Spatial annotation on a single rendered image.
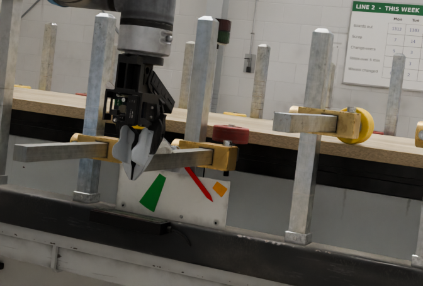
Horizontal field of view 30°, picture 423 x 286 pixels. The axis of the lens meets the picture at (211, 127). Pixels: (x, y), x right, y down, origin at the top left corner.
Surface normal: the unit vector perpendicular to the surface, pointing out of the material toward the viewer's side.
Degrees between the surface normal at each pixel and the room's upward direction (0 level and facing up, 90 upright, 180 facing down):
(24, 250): 90
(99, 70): 90
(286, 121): 90
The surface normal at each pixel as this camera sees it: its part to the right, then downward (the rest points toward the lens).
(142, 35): 0.01, 0.04
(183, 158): 0.91, 0.13
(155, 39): 0.51, 0.10
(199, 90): -0.40, 0.00
